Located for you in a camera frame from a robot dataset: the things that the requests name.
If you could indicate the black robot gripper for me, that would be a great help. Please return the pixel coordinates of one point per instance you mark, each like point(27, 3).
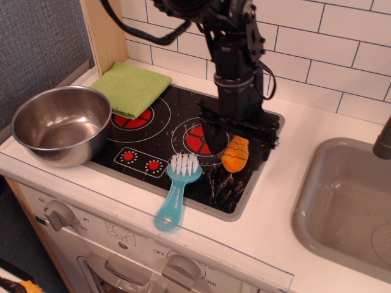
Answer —
point(238, 110)

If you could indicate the grey plastic sink basin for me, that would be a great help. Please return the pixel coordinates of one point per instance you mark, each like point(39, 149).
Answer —
point(343, 209)

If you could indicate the grey oven door handle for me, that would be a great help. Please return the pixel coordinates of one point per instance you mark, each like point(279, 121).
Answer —
point(115, 277)

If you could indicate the orange object bottom left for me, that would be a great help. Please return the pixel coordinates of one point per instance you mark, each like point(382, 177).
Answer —
point(30, 287)

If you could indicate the green folded cloth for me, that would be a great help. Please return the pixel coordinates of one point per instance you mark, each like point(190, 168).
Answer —
point(131, 90)

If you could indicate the grey left oven knob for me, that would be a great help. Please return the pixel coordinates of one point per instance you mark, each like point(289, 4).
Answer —
point(58, 214)

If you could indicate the blue dish brush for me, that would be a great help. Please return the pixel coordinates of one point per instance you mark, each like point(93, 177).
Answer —
point(183, 169)

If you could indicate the grey oven knob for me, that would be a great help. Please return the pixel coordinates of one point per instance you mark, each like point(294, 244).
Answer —
point(182, 271)
point(58, 214)

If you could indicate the black toy stovetop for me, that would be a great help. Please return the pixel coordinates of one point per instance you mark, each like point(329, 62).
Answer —
point(138, 152)

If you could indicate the stainless steel pan bowl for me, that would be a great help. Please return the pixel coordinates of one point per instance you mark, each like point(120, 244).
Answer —
point(63, 127)

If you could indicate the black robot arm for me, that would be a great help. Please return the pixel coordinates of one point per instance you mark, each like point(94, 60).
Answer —
point(235, 45)

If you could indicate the orange plush toy fish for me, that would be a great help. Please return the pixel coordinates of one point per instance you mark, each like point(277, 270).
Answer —
point(236, 154)

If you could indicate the grey faucet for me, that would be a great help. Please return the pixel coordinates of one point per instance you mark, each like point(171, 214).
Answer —
point(382, 148)

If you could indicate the grey right oven knob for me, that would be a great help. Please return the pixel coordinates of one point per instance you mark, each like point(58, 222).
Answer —
point(182, 271)

